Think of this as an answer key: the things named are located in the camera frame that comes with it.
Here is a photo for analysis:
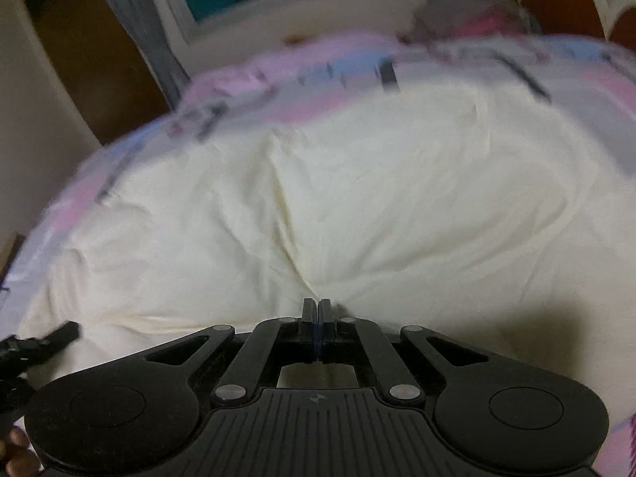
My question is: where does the grey curtain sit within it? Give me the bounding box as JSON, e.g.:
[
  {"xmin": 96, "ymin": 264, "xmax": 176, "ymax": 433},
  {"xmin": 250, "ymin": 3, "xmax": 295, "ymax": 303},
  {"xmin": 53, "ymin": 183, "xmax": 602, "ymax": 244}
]
[{"xmin": 84, "ymin": 0, "xmax": 192, "ymax": 107}]

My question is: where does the person's left hand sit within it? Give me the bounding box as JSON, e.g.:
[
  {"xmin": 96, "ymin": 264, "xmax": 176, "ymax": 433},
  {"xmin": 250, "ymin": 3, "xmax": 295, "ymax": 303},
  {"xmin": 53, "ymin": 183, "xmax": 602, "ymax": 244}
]
[{"xmin": 0, "ymin": 426, "xmax": 45, "ymax": 477}]

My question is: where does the patterned bed sheet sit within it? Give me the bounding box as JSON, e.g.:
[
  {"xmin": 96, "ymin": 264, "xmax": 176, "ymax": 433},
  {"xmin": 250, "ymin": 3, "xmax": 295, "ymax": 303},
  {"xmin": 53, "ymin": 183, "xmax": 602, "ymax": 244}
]
[{"xmin": 0, "ymin": 27, "xmax": 636, "ymax": 458}]

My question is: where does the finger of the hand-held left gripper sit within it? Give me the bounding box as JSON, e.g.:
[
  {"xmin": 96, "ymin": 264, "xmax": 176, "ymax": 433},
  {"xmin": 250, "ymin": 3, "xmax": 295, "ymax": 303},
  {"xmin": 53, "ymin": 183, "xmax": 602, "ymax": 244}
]
[{"xmin": 42, "ymin": 321, "xmax": 81, "ymax": 357}]

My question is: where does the white puffer jacket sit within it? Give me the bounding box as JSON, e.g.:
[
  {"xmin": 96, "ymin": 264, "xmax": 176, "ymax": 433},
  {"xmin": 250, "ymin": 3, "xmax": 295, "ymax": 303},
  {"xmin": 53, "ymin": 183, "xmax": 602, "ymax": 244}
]
[{"xmin": 17, "ymin": 77, "xmax": 636, "ymax": 389}]

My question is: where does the pile of clothes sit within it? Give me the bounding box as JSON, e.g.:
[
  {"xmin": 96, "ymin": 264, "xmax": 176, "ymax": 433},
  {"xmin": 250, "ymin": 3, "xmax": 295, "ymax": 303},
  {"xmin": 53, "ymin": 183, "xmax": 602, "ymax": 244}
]
[{"xmin": 397, "ymin": 0, "xmax": 540, "ymax": 43}]

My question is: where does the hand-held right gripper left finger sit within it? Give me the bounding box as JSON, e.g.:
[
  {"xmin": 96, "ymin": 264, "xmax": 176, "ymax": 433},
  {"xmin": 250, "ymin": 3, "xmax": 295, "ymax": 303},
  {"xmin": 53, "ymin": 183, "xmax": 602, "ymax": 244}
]
[{"xmin": 143, "ymin": 298, "xmax": 317, "ymax": 407}]

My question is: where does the brown wooden door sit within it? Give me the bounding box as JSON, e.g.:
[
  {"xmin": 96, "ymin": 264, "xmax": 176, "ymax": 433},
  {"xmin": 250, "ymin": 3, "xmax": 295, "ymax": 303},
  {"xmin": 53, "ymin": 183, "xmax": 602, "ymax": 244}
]
[{"xmin": 22, "ymin": 0, "xmax": 172, "ymax": 147}]

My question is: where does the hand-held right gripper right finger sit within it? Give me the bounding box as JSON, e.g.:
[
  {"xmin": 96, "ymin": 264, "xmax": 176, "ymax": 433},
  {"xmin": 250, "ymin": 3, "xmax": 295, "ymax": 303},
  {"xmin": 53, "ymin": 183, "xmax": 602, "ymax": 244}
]
[{"xmin": 317, "ymin": 298, "xmax": 493, "ymax": 406}]

